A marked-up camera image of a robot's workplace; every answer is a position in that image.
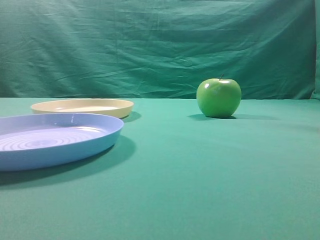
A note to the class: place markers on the green table cloth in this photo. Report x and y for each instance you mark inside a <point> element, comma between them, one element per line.
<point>177,175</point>

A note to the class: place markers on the green backdrop cloth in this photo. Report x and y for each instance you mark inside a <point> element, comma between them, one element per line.
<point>158,48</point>

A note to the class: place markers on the green apple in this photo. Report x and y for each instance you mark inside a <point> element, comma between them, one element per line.
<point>218,97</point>

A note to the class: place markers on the yellow plastic plate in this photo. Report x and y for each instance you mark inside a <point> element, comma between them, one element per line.
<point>118,108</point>

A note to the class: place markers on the blue plastic plate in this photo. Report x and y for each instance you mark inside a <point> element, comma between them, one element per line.
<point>38,141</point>

